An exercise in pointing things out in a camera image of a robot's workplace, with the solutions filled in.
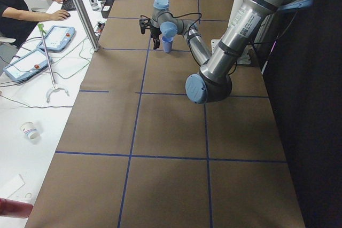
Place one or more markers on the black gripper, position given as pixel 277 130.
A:
pixel 155 34

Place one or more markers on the light blue ribbed cup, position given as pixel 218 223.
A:
pixel 167 43

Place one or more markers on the person right forearm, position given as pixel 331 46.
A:
pixel 26 15

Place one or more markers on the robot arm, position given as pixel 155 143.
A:
pixel 212 82

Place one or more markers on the white paper cup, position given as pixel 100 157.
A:
pixel 31 132

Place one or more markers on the person right hand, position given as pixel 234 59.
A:
pixel 59 15

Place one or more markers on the black keyboard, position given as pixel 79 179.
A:
pixel 68 5

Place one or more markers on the upper teach pendant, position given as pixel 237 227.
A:
pixel 57 37

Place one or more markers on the teach pendant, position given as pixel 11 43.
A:
pixel 27 66
pixel 57 37

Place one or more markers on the reacher grabber tool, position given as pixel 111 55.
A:
pixel 55 87

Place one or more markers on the lower teach pendant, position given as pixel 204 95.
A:
pixel 27 66

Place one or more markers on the person in black shirt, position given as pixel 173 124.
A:
pixel 16 29

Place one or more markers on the white paper sheet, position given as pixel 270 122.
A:
pixel 11 186

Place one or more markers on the red bottle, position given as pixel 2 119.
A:
pixel 15 209

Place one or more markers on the white pedestal column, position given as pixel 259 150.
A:
pixel 245 49

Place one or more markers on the aluminium frame post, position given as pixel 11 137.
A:
pixel 86 24

